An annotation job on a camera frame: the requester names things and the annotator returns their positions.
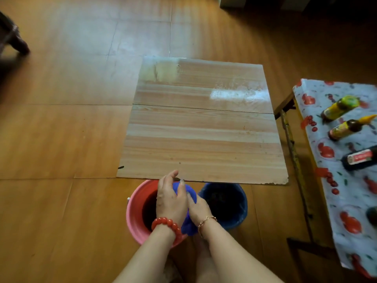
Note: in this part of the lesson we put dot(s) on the person's leg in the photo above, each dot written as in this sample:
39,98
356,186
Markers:
200,262

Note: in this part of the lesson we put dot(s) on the blue plastic bucket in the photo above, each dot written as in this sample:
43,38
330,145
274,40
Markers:
228,203

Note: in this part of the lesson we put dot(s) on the green-capped sauce bottle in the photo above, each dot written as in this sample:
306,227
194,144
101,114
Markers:
338,108

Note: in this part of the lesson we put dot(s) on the person's left thumb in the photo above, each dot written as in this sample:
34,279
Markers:
182,190

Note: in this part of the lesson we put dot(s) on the wooden folding table frame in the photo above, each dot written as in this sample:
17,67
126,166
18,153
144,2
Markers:
297,167

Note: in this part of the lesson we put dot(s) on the person's right forearm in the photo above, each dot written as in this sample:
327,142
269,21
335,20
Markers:
235,253

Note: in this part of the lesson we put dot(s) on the dark wooden furniture leg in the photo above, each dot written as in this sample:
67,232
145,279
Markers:
14,38

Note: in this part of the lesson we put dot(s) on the person's right fingers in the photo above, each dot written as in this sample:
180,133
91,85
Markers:
190,198

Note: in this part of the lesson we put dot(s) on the light wood-pattern floor sheet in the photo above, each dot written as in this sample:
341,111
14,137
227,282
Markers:
203,85
203,144

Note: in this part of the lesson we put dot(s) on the person's right hand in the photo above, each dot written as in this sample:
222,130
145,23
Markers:
200,210

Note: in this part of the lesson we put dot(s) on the dark bottle with red label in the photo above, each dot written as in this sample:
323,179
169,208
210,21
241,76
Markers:
359,158

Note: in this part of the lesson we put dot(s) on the person's left hand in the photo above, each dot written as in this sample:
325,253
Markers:
168,203

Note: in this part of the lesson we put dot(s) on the fruit-print tablecloth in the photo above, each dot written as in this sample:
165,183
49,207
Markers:
350,188

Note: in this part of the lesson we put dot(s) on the white furniture base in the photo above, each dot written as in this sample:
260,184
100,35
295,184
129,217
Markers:
232,1

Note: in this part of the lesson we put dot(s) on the dark round object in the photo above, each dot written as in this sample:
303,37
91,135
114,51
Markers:
373,216

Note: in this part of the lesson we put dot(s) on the yellow-capped sauce bottle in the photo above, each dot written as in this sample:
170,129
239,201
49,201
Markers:
346,129

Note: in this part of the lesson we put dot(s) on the pink plastic bucket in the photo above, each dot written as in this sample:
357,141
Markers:
137,215

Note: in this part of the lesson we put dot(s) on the blue cloth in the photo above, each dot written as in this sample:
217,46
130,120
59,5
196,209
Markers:
190,225

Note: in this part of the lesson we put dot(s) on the person's left forearm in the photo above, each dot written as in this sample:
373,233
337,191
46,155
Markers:
147,256

